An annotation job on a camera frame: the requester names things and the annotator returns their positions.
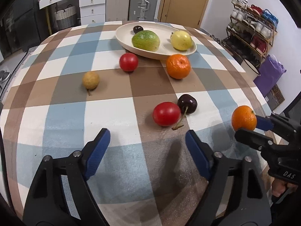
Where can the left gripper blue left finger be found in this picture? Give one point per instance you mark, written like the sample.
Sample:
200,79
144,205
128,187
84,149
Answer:
94,151

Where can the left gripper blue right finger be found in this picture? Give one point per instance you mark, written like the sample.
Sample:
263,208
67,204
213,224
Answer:
200,153

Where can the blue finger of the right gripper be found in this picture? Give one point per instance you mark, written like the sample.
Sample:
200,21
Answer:
253,139
264,123

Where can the large orange mandarin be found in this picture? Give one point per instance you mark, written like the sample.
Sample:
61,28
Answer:
244,117

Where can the dark cherry with stem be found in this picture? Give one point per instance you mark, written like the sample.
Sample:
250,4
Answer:
188,105

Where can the red tomato with stem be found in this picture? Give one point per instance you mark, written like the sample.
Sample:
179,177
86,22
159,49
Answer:
166,114

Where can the green yellow guava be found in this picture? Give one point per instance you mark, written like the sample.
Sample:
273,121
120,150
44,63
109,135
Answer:
146,40

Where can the dark purple plum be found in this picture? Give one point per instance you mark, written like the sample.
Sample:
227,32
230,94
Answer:
137,29

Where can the right hand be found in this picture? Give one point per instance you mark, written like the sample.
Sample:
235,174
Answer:
279,187

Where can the purple bag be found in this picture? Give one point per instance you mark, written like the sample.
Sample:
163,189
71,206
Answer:
270,72

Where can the small tan longan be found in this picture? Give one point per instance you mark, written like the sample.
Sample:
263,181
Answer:
90,81

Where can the checkered tablecloth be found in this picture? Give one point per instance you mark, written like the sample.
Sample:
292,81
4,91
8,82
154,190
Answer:
147,176

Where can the small orange mandarin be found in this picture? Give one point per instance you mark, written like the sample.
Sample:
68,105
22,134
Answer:
178,66

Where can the shoe rack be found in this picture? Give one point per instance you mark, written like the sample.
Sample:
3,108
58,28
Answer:
251,32

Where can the red cherry tomato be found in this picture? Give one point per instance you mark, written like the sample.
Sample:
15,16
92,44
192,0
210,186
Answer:
128,62

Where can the woven laundry basket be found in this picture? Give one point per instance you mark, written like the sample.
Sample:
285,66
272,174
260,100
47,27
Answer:
66,18

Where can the wooden door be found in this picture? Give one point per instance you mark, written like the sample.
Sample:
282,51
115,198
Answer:
183,12

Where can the beige suitcase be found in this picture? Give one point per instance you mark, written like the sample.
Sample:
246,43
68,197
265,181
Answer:
117,10

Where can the silver suitcase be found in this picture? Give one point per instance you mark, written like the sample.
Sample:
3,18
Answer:
142,10

